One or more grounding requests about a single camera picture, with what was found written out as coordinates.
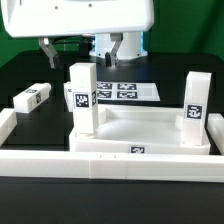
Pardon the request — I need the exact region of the white desk top tray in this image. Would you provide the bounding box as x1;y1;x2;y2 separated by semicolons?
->
69;104;210;155

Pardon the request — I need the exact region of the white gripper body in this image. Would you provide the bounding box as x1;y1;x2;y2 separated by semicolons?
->
0;0;154;37

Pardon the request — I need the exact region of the white U-shaped obstacle frame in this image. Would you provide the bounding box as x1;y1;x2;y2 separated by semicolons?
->
0;109;224;183

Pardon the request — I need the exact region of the black cable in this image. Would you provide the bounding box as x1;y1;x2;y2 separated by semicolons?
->
49;35;96;44

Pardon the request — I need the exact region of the white marker base sheet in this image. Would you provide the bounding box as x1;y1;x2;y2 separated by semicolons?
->
97;81;160;102

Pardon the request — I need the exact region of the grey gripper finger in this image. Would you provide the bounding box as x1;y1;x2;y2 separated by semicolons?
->
38;37;63;69
105;33;123;67

